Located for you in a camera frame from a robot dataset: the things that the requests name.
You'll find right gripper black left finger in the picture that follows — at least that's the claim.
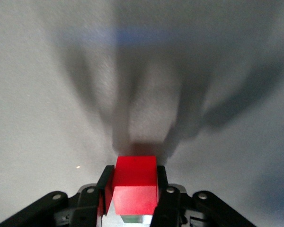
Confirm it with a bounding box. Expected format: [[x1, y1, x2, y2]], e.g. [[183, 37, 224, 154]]
[[72, 165, 115, 227]]

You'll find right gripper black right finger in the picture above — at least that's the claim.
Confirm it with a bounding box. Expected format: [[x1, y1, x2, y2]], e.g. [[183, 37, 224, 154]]
[[151, 165, 182, 227]]

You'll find small red cube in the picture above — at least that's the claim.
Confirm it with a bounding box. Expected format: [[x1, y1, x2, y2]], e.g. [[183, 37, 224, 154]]
[[111, 155, 160, 216]]

